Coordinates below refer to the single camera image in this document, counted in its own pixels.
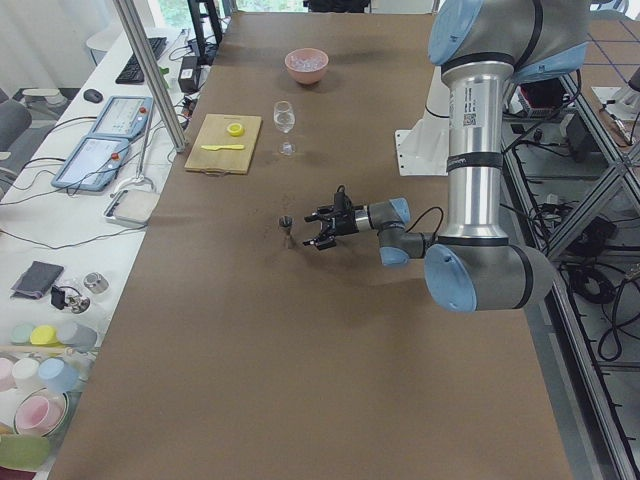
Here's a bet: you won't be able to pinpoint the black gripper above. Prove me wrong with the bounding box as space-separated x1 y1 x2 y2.
303 205 358 250

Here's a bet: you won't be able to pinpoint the steel double jigger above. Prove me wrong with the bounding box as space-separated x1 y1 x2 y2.
278 215 294 249

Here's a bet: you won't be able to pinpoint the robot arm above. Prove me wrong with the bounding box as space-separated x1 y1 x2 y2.
311 1 590 312

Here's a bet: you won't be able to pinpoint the clear wine glass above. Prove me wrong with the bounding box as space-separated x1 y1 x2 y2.
273 100 296 156

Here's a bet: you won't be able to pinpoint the clear ice cubes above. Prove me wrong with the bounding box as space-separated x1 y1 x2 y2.
289 51 325 73

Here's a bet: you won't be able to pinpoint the yellow plastic knife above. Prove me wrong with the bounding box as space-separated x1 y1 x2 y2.
200 144 245 151

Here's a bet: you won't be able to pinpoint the yellow lemon half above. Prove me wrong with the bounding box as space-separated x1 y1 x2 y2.
226 122 245 137

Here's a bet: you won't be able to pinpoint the bamboo cutting board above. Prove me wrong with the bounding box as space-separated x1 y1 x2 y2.
184 114 262 175

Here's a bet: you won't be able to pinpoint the brown table mat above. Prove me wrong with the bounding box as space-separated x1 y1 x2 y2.
51 13 571 479

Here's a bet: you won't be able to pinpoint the pink bowl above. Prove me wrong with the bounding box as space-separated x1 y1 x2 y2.
284 48 329 85

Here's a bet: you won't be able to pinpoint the metal cane rod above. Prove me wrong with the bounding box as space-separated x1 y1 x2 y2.
111 109 155 198

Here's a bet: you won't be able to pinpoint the metal tray with sponge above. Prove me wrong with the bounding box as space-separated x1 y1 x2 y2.
103 189 160 228

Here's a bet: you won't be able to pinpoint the upper blue teach pendant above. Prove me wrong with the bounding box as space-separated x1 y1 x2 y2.
90 96 153 140

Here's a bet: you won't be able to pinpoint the blue teach pendant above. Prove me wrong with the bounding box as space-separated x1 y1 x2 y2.
90 96 153 140
51 135 130 193

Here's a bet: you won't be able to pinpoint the small steel cup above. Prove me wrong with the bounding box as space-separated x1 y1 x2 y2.
83 272 109 295

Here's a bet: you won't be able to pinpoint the lower blue teach pendant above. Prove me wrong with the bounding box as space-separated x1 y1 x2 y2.
51 135 130 193

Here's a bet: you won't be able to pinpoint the black keyboard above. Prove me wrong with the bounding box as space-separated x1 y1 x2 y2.
114 36 169 85

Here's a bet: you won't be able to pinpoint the black computer mouse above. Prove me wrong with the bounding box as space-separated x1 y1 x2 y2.
83 88 104 104

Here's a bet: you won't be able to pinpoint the yellow plastic cup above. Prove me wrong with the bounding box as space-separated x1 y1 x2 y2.
29 325 60 347

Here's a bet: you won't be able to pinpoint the blue plastic cup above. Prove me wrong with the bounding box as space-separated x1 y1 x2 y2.
38 358 79 393

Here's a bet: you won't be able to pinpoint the pink plastic cup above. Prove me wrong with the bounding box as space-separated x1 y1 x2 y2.
14 392 67 436

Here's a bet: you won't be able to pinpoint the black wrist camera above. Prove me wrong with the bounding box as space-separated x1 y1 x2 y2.
333 185 352 215

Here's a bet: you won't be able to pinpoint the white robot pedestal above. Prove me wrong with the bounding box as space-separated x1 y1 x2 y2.
394 66 450 176

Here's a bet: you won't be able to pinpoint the aluminium frame post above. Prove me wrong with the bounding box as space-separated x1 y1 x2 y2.
113 0 187 153

